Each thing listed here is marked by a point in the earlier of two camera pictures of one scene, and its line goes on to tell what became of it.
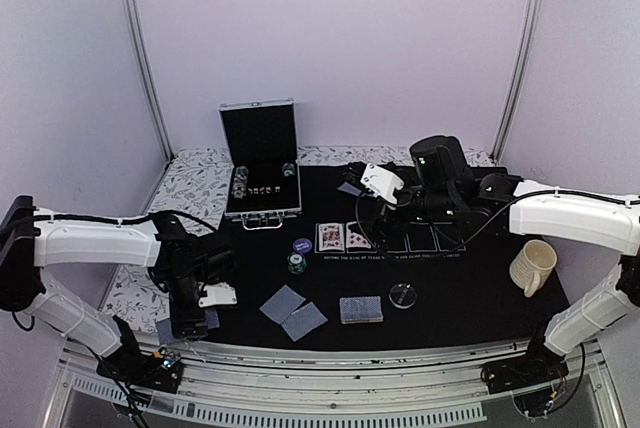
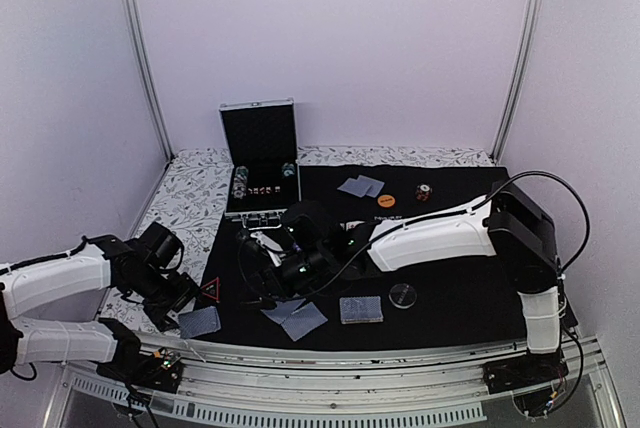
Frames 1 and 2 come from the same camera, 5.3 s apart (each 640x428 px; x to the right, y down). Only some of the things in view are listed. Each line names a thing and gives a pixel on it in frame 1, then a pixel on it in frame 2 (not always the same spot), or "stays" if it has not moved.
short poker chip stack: (288, 169) stays
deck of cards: (360, 309) stays
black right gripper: (383, 202) → (257, 283)
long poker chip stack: (239, 187) stays
